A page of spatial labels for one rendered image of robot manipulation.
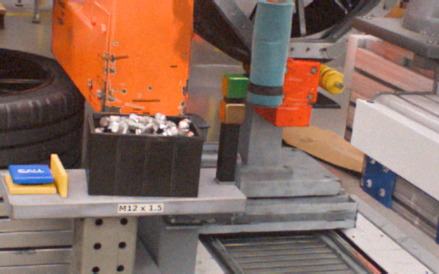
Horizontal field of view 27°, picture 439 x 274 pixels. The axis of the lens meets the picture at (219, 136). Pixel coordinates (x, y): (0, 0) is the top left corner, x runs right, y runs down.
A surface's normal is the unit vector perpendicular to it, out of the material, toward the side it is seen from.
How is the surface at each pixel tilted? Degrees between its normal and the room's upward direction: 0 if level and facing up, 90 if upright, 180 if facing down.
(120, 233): 90
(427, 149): 90
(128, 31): 90
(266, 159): 90
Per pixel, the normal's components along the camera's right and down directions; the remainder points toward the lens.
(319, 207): 0.33, 0.29
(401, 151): -0.93, 0.01
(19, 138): 0.68, 0.27
